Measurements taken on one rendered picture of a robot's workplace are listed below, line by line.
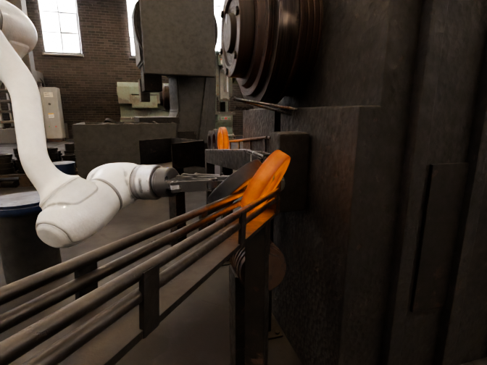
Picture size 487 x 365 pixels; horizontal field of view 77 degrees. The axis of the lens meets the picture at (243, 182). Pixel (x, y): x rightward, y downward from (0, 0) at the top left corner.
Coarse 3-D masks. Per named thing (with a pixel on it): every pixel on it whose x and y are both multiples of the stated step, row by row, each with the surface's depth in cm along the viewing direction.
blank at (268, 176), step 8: (272, 152) 64; (280, 152) 66; (272, 160) 62; (280, 160) 63; (288, 160) 67; (264, 168) 61; (272, 168) 61; (280, 168) 64; (256, 176) 61; (264, 176) 61; (272, 176) 61; (280, 176) 71; (256, 184) 61; (264, 184) 61; (272, 184) 71; (248, 192) 62; (256, 192) 62; (264, 192) 63; (248, 200) 63; (256, 208) 66
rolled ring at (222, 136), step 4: (220, 128) 179; (224, 128) 178; (220, 132) 180; (224, 132) 176; (220, 136) 187; (224, 136) 175; (220, 140) 189; (224, 140) 174; (228, 140) 175; (220, 144) 189; (224, 144) 175; (228, 144) 175; (220, 148) 188; (224, 148) 175; (228, 148) 176
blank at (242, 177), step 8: (256, 160) 68; (240, 168) 64; (248, 168) 65; (256, 168) 66; (232, 176) 64; (240, 176) 64; (248, 176) 64; (224, 184) 64; (232, 184) 63; (240, 184) 63; (216, 192) 65; (224, 192) 64; (232, 192) 63; (208, 200) 68; (216, 200) 65; (216, 208) 67
